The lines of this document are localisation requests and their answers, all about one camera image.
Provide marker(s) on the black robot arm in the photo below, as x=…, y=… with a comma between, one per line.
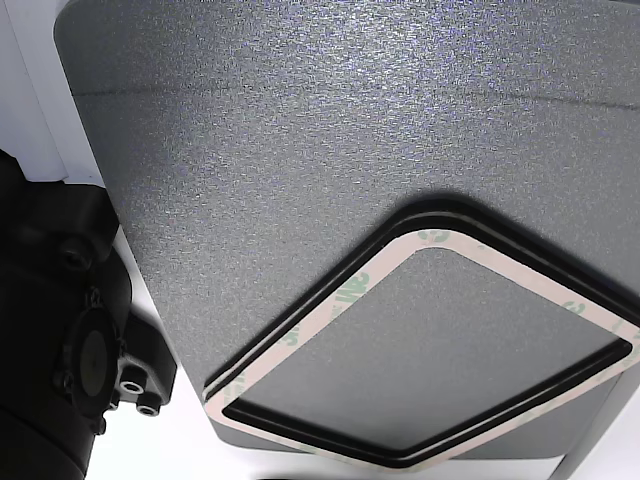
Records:
x=50, y=300

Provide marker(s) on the gray textured platform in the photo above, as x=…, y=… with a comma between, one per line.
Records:
x=250, y=150

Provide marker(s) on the white upright panel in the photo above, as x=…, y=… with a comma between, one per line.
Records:
x=30, y=100

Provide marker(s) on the black frame with 3M tape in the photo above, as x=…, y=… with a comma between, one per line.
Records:
x=350, y=292

